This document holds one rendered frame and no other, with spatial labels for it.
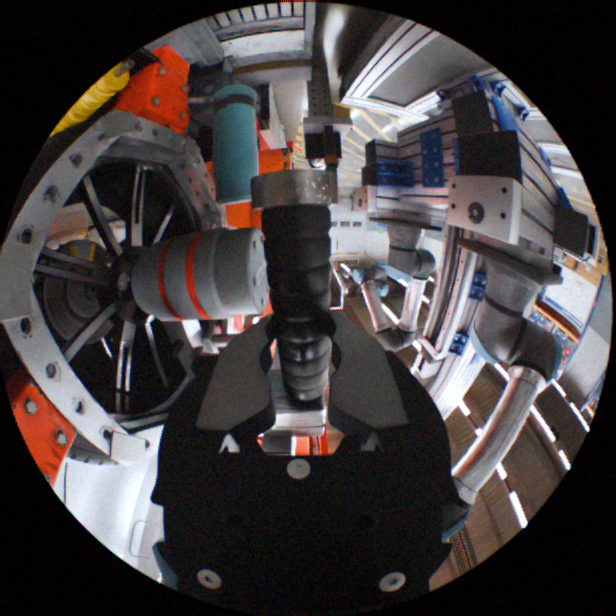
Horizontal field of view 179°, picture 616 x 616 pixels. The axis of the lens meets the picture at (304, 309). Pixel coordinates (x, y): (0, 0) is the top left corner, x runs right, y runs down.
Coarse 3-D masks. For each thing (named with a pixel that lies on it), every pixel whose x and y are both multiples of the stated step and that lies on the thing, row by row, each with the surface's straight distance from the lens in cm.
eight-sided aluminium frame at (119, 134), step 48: (96, 144) 28; (144, 144) 36; (192, 144) 46; (48, 192) 25; (192, 192) 51; (0, 288) 21; (48, 336) 22; (48, 384) 22; (96, 432) 25; (144, 432) 30
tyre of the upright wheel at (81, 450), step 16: (80, 128) 39; (48, 144) 36; (64, 144) 37; (48, 160) 35; (32, 176) 33; (16, 208) 31; (192, 208) 59; (208, 320) 61; (0, 336) 29; (0, 352) 29; (16, 352) 29; (16, 368) 30; (80, 448) 34; (96, 448) 36; (96, 464) 37; (112, 464) 39
